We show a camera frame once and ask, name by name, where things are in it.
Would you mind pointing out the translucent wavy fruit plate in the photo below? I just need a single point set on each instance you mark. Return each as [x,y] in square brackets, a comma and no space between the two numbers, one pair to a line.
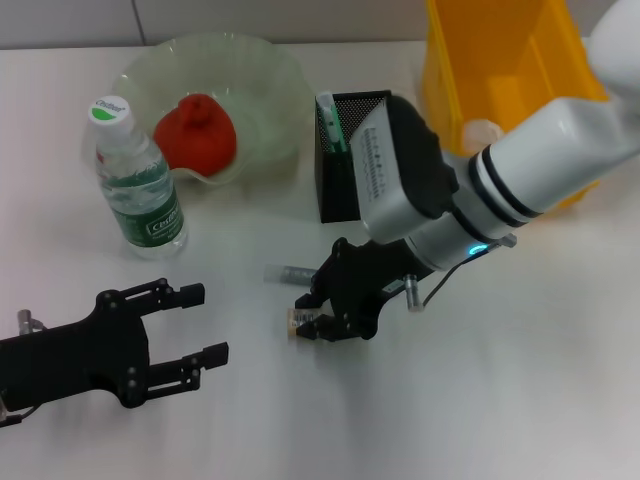
[270,100]

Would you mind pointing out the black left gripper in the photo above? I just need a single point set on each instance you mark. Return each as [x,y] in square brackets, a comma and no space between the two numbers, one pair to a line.
[75,360]

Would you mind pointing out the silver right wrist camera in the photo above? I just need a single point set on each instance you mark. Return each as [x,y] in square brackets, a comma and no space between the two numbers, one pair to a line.
[395,200]

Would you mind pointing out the green utility knife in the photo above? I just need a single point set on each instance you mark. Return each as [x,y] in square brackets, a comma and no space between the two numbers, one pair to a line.
[331,122]

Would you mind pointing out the yellow plastic bin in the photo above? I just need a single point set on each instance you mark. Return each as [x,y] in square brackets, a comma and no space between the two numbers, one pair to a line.
[500,50]

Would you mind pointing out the black mesh pen holder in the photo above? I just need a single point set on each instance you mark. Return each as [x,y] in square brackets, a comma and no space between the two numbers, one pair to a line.
[337,195]

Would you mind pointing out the white paper ball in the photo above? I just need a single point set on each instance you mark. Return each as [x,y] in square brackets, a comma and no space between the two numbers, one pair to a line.
[480,132]

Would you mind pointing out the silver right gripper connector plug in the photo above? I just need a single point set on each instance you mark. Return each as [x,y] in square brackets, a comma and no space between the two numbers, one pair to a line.
[413,292]

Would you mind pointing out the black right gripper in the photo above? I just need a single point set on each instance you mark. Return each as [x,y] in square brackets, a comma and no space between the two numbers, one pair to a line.
[360,285]

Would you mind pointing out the silver right wrist connector plug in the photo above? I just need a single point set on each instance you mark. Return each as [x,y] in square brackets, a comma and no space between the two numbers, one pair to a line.
[505,241]

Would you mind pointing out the red-orange toy orange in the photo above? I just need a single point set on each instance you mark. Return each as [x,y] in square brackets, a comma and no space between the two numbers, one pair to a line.
[195,140]

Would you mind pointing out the silver glitter pen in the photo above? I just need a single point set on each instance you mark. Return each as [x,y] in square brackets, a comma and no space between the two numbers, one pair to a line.
[290,274]

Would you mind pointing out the beige eraser with barcode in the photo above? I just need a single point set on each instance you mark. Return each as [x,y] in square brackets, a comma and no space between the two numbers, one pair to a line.
[300,319]

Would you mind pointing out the clear green-label water bottle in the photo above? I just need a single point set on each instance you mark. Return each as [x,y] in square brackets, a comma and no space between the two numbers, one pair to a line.
[145,200]

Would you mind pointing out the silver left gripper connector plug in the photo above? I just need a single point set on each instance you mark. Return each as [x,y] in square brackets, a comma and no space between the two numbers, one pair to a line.
[26,321]

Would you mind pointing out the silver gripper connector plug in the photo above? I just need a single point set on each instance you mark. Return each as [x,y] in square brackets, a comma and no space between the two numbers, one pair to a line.
[26,321]
[413,292]

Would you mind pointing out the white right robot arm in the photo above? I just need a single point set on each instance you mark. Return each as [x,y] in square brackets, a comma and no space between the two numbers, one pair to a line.
[550,155]

